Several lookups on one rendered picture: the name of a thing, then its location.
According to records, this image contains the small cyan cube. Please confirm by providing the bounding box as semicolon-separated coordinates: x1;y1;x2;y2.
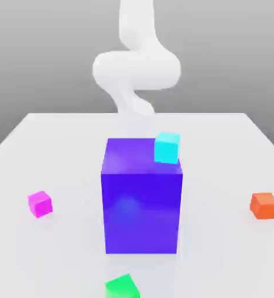
154;132;182;165

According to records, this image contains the small magenta cube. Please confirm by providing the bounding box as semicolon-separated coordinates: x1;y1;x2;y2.
27;190;54;219

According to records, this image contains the small green cube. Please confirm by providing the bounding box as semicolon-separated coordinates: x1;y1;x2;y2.
104;274;141;298

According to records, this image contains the small orange cube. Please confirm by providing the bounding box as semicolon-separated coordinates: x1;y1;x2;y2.
250;192;274;220

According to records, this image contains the large purple box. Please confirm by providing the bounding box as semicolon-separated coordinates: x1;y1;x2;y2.
100;137;183;255

